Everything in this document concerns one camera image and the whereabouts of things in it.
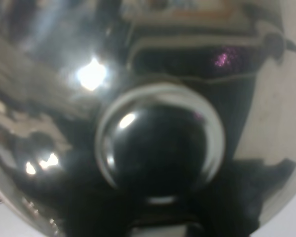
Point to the stainless steel teapot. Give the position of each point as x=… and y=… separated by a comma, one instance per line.
x=146, y=118

